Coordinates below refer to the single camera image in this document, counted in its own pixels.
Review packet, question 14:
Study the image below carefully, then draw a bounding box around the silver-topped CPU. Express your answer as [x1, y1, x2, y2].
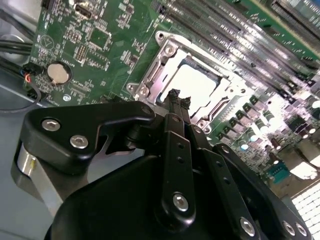
[164, 62, 227, 112]

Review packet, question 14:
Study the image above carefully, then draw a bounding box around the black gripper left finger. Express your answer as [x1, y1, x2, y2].
[11, 88, 197, 226]

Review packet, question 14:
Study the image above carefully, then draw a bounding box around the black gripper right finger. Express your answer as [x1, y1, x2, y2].
[180, 95, 315, 240]

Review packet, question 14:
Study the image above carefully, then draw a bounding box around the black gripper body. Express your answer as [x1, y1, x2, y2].
[46, 154, 233, 240]

